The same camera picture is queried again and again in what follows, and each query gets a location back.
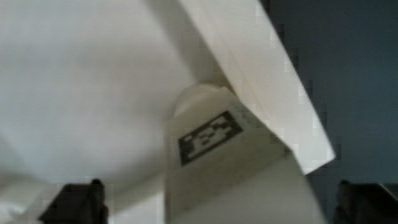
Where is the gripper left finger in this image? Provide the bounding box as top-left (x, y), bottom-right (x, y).
top-left (37, 179), bottom-right (108, 224)

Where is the white square tabletop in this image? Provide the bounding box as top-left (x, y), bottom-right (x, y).
top-left (0, 0), bottom-right (334, 224)

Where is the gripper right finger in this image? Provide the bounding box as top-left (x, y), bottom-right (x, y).
top-left (332, 180), bottom-right (398, 224)

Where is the white leg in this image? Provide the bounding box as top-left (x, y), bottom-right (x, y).
top-left (165, 85), bottom-right (327, 224)

